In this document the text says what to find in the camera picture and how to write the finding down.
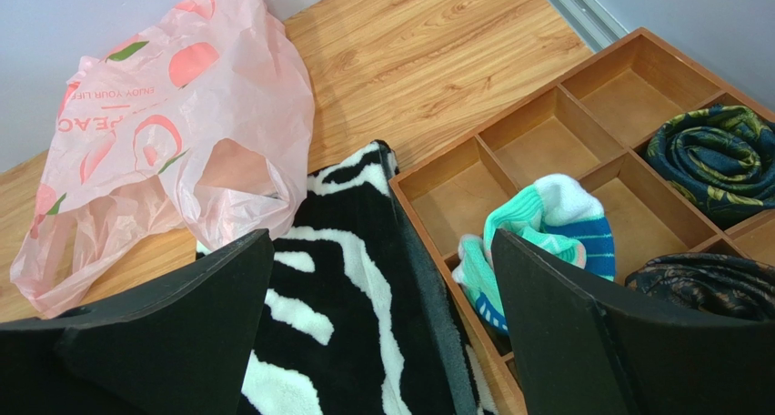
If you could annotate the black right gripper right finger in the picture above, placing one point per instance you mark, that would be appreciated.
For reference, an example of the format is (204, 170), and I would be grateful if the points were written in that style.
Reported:
(586, 345)

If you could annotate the aluminium frame rail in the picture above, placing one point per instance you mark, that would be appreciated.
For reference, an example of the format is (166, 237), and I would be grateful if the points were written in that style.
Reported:
(594, 24)

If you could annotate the wooden compartment tray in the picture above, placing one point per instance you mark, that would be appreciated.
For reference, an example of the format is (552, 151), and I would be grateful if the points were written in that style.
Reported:
(593, 124)

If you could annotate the dark brown patterned cloth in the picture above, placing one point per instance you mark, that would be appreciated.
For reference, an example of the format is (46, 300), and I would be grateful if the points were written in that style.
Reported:
(718, 284)

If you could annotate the pink peach-print plastic bag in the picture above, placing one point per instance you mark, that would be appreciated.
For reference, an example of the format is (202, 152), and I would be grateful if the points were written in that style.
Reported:
(202, 121)

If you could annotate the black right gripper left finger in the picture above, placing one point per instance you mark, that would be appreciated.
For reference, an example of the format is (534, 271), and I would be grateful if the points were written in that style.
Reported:
(178, 344)

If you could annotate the dark blue yellow patterned cloth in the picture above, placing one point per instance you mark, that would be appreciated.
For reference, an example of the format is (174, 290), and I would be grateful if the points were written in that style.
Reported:
(721, 159)

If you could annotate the black white zebra towel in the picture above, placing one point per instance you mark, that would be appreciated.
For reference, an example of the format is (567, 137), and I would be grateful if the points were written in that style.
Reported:
(357, 320)

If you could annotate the teal white blue sock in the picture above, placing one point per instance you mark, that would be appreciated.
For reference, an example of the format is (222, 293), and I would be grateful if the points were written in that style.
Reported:
(557, 215)

